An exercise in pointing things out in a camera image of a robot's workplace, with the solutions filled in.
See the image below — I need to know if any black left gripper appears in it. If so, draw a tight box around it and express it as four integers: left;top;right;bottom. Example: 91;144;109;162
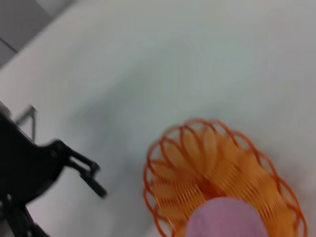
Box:
0;115;108;237

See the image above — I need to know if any pink toy peach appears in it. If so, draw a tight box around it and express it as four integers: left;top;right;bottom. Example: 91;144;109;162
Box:
184;197;270;237

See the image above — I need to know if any orange woven plastic basket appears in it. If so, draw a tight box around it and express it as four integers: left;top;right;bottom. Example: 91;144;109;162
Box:
143;118;308;237

